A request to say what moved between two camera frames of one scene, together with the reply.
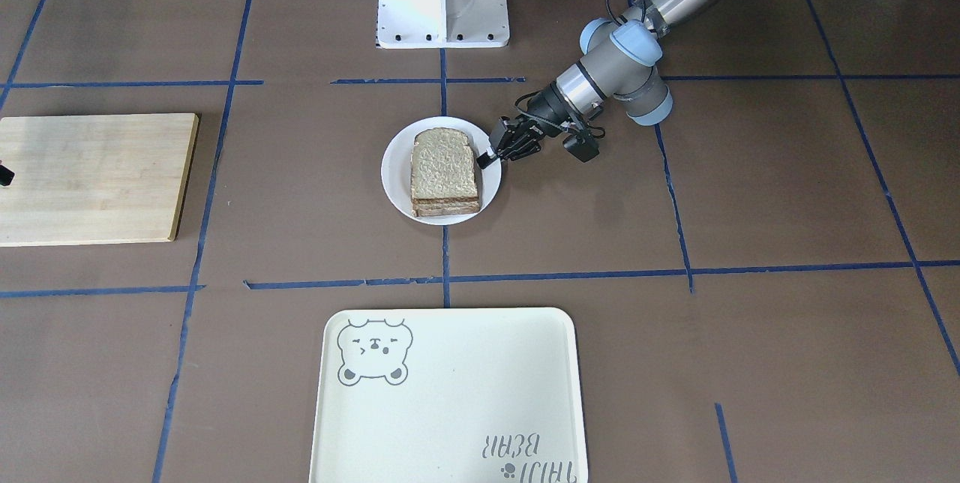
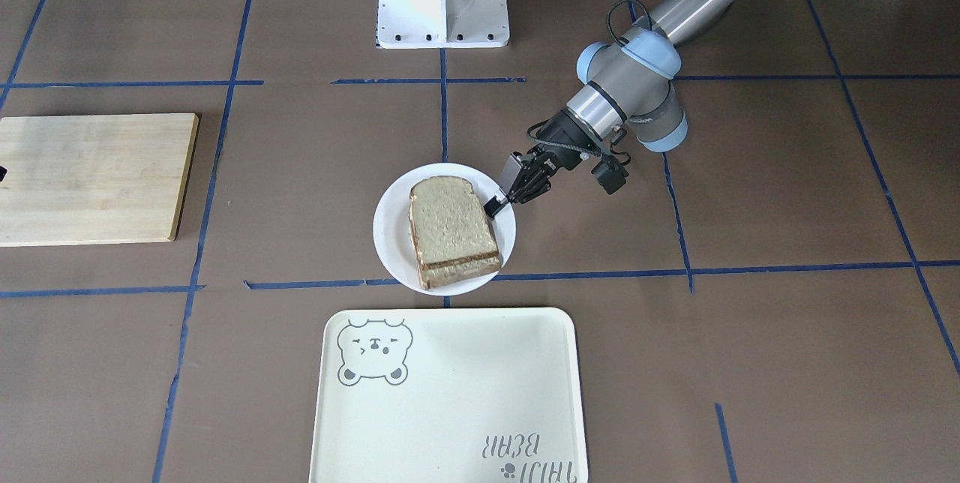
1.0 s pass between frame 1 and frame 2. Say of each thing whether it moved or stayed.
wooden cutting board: stayed
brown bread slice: moved
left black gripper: moved
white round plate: moved
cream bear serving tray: stayed
